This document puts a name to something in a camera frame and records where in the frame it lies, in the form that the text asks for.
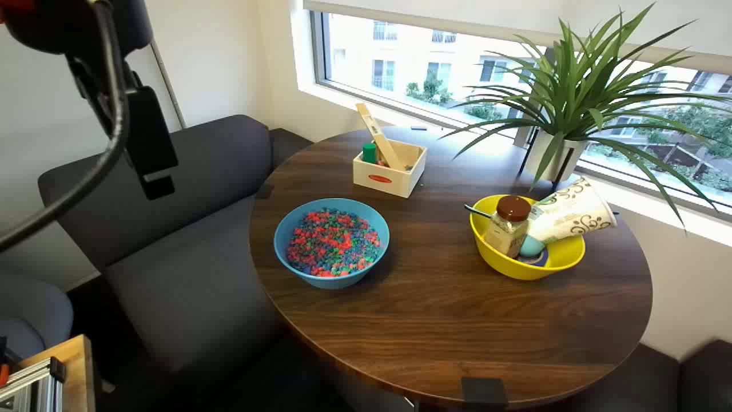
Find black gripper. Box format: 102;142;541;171
122;85;182;203

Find glass jar with brown lid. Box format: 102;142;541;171
480;195;532;258

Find small wooden box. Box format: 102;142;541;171
349;138;430;202

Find dark grey sofa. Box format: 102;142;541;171
36;111;346;412

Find blue bowl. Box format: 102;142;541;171
271;197;394;292

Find grey armchair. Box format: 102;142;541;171
0;269;75;361

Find colourful beads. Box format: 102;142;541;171
283;208;385;280

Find small green toy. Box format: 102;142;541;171
359;138;382;165

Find wooden spatula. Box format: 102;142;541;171
355;100;409;171

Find teal spoon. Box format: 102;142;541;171
461;202;546;261

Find yellow bowl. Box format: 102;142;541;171
466;193;588;284

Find white plant pot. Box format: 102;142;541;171
522;129;590;189

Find small purple dish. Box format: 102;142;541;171
522;246;550;268

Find black tape patch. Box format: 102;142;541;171
459;375;510;407

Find patterned paper cup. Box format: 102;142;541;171
524;175;618;246

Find green spiky plant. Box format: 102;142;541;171
441;3;728;226

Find dark grey bench seat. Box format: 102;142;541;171
562;339;732;412

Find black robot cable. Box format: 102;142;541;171
0;0;130;254

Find aluminium frame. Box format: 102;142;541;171
0;355;68;412

